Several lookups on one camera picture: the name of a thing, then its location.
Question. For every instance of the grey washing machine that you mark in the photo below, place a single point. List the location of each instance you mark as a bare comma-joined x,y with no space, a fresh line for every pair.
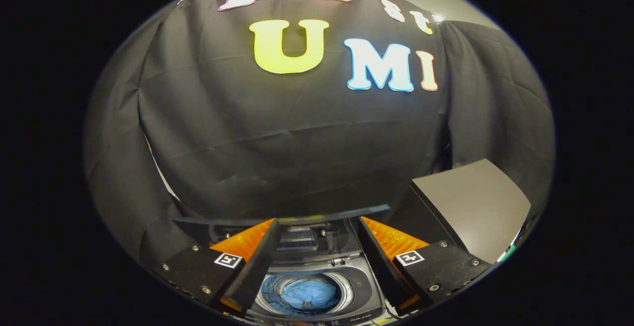
361,286

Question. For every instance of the small ceiling light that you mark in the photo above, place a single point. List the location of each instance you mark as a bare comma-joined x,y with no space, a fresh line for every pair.
438,18

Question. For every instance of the black backdrop cloth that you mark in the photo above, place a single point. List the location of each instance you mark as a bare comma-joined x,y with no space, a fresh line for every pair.
297,142

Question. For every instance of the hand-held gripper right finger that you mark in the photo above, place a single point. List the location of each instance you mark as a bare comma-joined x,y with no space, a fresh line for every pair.
379,266

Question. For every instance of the black and beige cabinet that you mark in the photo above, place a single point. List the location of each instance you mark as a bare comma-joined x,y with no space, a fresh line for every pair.
470,207

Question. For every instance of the light blue polo shirt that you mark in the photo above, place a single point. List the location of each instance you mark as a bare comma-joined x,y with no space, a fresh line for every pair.
309,294

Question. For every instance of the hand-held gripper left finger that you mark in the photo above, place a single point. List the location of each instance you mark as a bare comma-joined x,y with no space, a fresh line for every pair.
257,266

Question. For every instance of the green object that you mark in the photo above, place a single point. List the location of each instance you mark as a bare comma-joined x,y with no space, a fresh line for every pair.
506,253

